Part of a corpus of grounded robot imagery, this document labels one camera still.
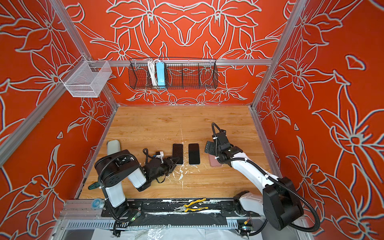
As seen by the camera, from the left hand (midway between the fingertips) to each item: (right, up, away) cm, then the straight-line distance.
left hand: (181, 160), depth 87 cm
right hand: (+19, +9, 0) cm, 21 cm away
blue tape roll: (-42, -19, -11) cm, 48 cm away
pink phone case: (+20, -2, +4) cm, 21 cm away
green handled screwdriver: (-47, -12, -7) cm, 49 cm away
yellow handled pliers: (+3, -20, -14) cm, 25 cm away
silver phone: (-2, +4, +6) cm, 8 cm away
